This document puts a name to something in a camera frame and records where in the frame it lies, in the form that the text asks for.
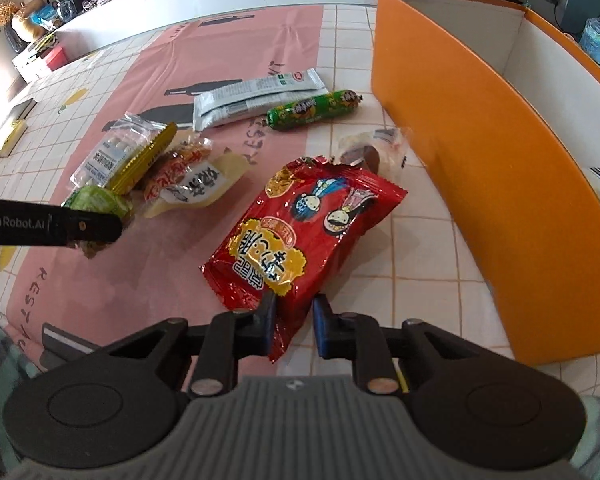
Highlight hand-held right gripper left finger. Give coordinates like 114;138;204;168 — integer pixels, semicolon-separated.
94;290;278;397

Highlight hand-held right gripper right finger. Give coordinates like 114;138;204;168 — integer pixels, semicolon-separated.
313;294;487;395

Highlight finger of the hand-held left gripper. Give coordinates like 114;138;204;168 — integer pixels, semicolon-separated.
55;205;124;249

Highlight green snack packet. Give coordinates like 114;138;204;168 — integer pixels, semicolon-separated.
62;184;137;261

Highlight red snack bag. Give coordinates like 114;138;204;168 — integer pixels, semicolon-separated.
200;156;409;365

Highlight gold-edged red yellow snack packet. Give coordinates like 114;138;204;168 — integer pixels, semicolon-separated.
107;122;216;207

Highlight green sausage stick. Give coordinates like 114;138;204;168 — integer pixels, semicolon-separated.
266;89;362;133

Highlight orange cardboard box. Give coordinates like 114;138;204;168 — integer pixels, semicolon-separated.
370;0;600;367

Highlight pink and checked tablecloth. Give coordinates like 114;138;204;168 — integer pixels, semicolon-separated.
0;2;526;381

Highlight clear packet of white candies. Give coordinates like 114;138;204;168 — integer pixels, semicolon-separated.
71;112;157;192

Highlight teal striped clothing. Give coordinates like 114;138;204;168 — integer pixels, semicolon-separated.
0;305;600;480

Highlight beige snack packet black print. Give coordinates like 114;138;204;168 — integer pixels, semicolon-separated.
145;152;251;219

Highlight red storage box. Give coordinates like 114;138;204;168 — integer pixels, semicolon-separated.
44;44;70;72

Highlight clear-wrapped brown pastry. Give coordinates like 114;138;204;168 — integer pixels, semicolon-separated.
332;127;408;181

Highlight dried yellow flowers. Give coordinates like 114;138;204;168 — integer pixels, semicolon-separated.
0;0;23;53

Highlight blue water bottle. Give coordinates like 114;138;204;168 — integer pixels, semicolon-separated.
579;16;600;67

